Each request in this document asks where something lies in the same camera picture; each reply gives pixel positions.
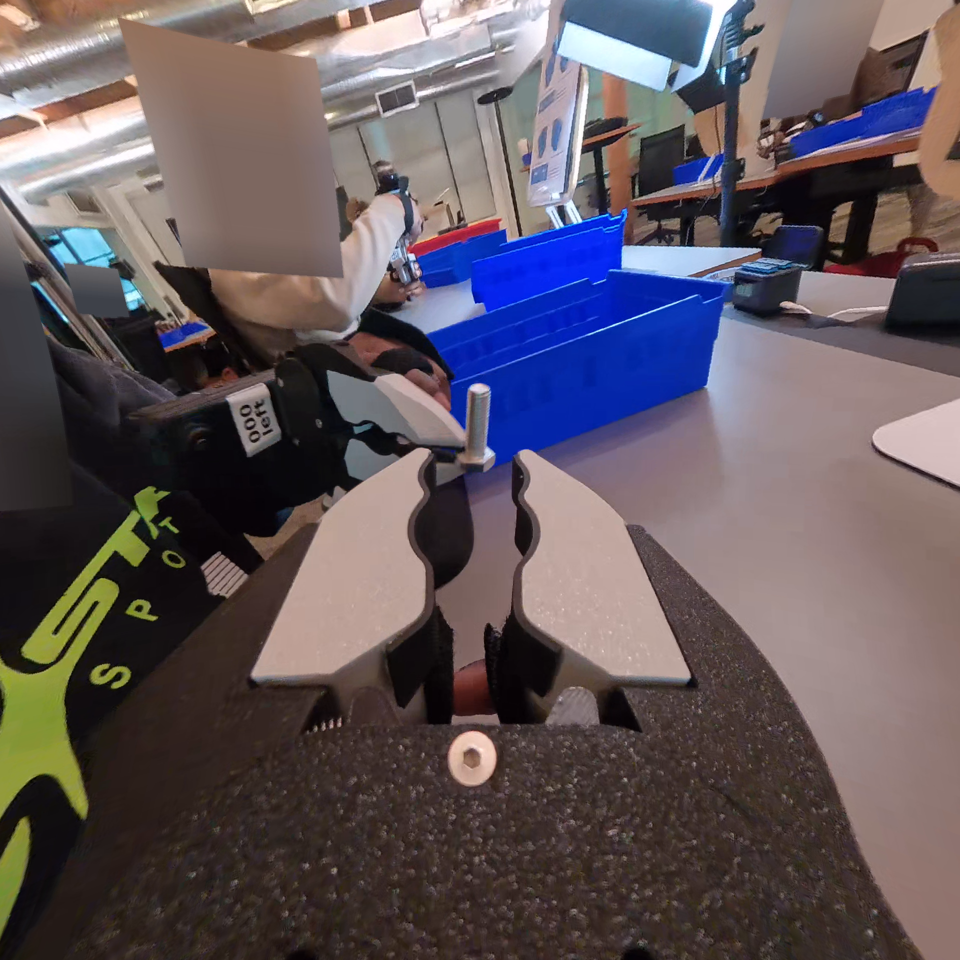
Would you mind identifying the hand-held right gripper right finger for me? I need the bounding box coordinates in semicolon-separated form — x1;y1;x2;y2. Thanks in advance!
503;450;694;702

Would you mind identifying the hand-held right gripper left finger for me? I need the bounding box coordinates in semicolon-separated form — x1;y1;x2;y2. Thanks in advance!
251;450;439;706

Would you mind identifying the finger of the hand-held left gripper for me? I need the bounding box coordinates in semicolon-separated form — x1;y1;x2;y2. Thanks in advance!
324;371;469;453

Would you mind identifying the steel hex bolt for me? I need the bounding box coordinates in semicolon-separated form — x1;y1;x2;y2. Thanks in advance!
458;384;496;475

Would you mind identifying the blue divided plastic bin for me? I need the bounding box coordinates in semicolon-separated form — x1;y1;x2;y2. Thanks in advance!
428;270;729;460

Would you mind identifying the red plastic bin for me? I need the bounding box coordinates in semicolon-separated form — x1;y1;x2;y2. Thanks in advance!
408;218;505;256

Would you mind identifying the black hoodie with green print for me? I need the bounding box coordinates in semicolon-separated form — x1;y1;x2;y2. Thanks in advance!
0;450;301;939

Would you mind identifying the black floor lamp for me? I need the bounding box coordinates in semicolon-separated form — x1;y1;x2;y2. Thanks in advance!
477;87;519;235

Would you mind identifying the wood-edged grey board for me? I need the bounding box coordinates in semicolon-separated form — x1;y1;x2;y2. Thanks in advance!
398;245;766;339

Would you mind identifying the standing banner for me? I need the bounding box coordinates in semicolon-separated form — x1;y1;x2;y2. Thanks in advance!
525;15;589;211

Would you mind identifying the small black and blue device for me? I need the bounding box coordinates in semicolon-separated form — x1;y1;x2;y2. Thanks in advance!
732;225;826;316

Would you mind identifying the sign board on white stand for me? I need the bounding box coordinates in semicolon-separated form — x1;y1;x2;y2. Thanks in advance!
873;23;960;489

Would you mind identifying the black office chair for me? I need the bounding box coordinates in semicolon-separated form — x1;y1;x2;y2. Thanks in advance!
638;128;691;241

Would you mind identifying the studio light panel on stand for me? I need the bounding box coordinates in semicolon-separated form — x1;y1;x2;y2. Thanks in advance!
555;0;766;249

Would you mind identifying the red bag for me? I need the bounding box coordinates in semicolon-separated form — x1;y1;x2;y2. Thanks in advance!
825;237;939;280

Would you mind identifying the dark grey box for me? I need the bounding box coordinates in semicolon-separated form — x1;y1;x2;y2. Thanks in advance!
885;252;960;334

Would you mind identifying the wooden office desk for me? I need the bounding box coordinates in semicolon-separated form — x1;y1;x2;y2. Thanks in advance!
630;128;924;259

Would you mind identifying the white cable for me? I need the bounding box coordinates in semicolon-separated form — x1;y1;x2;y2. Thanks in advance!
780;300;889;324

